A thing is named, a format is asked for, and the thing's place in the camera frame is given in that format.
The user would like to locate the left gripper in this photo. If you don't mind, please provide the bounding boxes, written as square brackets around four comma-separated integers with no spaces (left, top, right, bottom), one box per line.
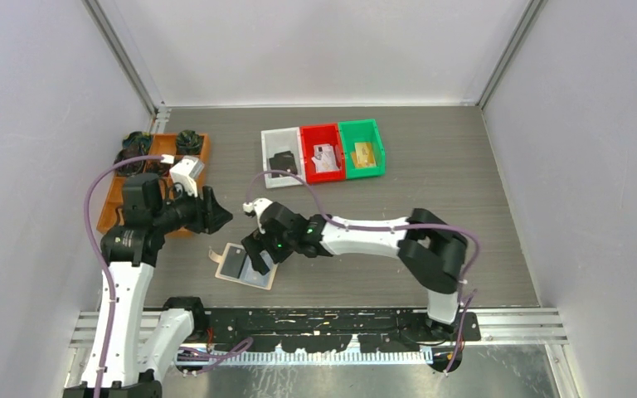
[152,179,231,234]

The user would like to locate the beige card holder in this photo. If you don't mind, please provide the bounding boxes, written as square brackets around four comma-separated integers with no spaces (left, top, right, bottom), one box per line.
[208,242,279,291]

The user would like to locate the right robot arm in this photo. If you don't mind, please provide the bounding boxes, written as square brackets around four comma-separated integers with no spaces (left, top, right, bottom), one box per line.
[241,198,468,341]

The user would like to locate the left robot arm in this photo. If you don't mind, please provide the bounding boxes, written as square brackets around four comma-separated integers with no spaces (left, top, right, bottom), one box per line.
[63,173,233,397]

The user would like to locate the white card in red bin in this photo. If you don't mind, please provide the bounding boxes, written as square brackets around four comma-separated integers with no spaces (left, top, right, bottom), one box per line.
[311,143,339,173]

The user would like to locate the gold card in green bin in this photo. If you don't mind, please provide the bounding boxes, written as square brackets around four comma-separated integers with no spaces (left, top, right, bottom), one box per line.
[351,142,377,168]

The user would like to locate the dark fabric bundle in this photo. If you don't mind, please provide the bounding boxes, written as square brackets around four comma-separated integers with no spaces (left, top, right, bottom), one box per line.
[175,129,204,156]
[114,148,146,177]
[121,131,153,157]

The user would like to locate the orange wooden compartment tray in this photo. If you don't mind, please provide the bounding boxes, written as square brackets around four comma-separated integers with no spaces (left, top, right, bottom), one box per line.
[96,130,211,234]

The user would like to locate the white plastic bin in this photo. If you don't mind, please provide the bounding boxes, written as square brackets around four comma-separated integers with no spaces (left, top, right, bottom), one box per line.
[260,127,306,179]

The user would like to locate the red plastic bin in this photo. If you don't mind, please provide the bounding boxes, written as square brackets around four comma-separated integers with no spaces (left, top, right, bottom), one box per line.
[299,124,346,184]

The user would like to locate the green plastic bin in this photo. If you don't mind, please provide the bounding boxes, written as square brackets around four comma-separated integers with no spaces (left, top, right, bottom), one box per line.
[338,119,386,180]

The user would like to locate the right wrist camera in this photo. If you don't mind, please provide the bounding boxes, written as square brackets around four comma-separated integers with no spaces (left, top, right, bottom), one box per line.
[242,197,274,218]

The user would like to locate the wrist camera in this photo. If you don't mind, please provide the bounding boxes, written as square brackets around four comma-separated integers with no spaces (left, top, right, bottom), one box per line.
[169,155,206,197]
[242,197,274,218]

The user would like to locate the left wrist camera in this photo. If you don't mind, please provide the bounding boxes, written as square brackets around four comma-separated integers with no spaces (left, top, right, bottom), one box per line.
[169,155,206,197]

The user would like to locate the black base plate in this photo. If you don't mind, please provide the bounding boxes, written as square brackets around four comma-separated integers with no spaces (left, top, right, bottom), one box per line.
[177,308,482,371]

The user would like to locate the aluminium rail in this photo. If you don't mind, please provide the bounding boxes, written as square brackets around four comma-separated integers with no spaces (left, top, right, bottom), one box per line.
[71,307,568,366]

